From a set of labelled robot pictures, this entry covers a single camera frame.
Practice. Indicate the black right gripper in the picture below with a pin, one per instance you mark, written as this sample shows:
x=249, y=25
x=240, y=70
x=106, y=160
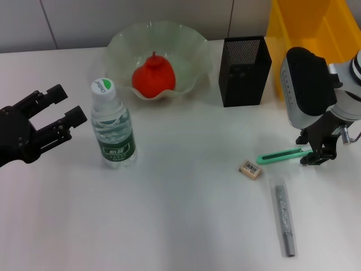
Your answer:
x=324, y=130

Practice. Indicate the mint green utility knife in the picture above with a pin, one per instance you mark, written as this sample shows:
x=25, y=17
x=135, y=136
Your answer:
x=270, y=157

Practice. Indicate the grey pen in clear sleeve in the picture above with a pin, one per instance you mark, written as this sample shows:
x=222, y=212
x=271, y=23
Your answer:
x=283, y=214

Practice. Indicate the pale green wavy fruit bowl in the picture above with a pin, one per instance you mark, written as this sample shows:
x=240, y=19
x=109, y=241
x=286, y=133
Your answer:
x=180, y=50

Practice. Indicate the clear green-label water bottle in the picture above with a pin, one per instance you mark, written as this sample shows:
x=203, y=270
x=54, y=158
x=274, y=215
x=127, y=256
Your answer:
x=117, y=149

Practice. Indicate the black mesh pen holder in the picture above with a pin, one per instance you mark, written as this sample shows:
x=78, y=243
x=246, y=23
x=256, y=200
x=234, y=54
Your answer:
x=242, y=82

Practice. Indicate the beige eraser with barcode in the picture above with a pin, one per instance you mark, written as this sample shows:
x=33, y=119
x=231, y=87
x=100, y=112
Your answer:
x=250, y=170

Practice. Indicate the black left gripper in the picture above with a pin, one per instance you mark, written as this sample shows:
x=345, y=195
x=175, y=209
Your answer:
x=14, y=135

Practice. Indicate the yellow plastic storage bin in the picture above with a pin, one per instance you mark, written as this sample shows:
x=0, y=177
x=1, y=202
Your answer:
x=310, y=28

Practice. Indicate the red pear-shaped fruit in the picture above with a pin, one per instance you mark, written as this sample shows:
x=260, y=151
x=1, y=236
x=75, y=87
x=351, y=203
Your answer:
x=153, y=79

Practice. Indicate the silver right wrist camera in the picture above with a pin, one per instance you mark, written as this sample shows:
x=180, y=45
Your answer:
x=307, y=84

